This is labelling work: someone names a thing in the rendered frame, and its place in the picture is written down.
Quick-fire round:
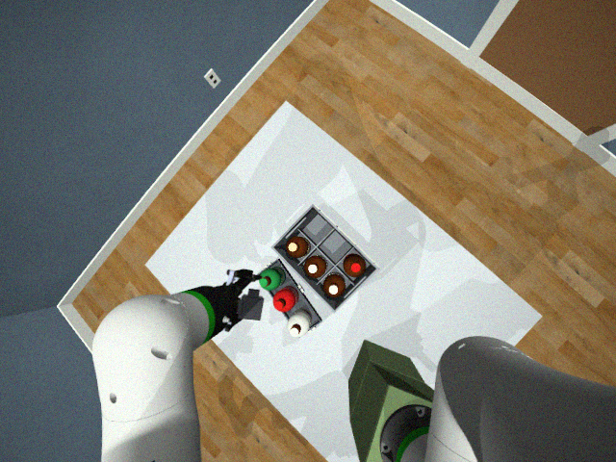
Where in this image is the green bottle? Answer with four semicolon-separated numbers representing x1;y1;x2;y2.
259;267;286;291

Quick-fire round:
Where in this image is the brown glass bottle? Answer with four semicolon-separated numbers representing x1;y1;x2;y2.
343;253;366;277
304;255;327;278
286;236;311;258
322;272;346;297

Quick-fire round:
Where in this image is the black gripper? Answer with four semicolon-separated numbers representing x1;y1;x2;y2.
216;269;262;332

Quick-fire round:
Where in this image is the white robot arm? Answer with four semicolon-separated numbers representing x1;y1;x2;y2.
92;286;616;462

